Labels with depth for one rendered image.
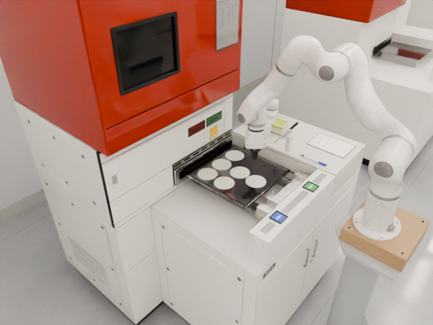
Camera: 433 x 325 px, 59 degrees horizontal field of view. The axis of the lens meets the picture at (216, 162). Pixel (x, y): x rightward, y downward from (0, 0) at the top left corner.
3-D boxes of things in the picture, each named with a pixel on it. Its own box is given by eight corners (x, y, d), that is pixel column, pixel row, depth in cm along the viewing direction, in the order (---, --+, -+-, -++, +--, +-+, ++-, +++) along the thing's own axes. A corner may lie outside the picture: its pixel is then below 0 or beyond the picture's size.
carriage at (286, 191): (254, 217, 171) (254, 213, 169) (297, 179, 194) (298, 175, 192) (269, 226, 167) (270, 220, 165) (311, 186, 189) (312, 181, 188)
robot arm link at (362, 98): (383, 177, 143) (397, 156, 153) (413, 169, 133) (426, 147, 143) (313, 62, 137) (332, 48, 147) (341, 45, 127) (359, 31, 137)
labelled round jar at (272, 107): (263, 115, 225) (264, 100, 220) (269, 111, 230) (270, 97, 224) (272, 119, 221) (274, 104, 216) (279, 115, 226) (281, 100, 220)
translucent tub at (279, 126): (269, 133, 208) (270, 122, 204) (276, 128, 213) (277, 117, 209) (281, 138, 205) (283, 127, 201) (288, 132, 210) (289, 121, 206)
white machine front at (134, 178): (112, 226, 171) (95, 151, 148) (228, 150, 221) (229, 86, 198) (116, 229, 169) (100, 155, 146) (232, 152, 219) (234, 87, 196)
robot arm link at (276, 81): (277, 83, 142) (243, 131, 166) (301, 71, 152) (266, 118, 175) (261, 66, 144) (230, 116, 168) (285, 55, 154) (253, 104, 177)
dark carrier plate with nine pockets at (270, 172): (189, 175, 189) (189, 174, 189) (232, 147, 211) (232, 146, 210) (244, 206, 171) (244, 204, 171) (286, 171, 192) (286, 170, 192)
